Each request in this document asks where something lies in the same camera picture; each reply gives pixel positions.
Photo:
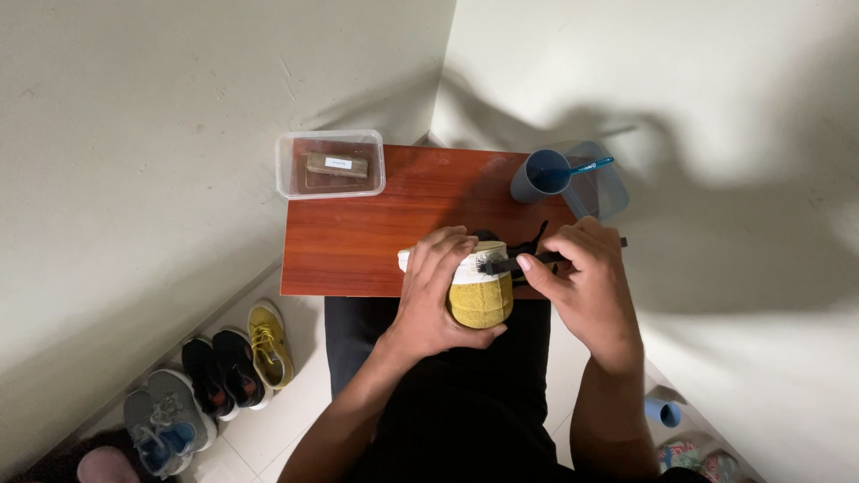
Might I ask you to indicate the person's right hand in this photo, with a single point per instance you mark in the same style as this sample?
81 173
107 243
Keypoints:
594 295

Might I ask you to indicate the person's left hand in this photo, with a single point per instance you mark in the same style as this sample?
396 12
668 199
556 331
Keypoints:
423 315

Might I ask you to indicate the yellow suede shoe white sole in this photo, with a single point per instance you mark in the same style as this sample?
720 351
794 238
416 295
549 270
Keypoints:
480 302

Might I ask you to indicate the black cleaning brush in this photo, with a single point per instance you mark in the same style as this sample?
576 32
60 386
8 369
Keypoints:
513 263

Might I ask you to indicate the black shoelace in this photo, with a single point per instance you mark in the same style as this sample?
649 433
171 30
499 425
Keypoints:
530 243

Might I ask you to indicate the clear bluish container lid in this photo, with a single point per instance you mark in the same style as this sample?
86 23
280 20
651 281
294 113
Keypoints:
604 191

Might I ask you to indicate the person's black clothing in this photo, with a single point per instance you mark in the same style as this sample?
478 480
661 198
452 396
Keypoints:
470 416

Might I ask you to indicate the grey-blue plastic cup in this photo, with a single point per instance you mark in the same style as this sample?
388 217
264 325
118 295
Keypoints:
527 184

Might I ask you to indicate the blue toothbrush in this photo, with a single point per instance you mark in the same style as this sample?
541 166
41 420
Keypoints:
590 166

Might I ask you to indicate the yellow sneaker with yellow laces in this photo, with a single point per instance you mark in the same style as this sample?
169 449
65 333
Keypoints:
272 349

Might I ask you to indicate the brown block with white label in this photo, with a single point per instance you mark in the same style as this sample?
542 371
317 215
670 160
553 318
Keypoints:
335 165

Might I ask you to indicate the black sneaker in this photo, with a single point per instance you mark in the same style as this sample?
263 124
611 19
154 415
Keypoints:
240 372
205 379

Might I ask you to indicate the colourful patterned bundle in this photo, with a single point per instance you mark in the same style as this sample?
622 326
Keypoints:
694 463

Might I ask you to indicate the clear plastic container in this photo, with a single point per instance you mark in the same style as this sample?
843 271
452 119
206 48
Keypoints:
290 168

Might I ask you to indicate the grey sneaker with blue lining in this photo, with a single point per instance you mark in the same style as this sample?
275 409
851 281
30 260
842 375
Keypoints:
151 436
181 402

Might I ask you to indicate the pink rounded object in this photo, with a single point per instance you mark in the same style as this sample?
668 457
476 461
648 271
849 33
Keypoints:
107 466

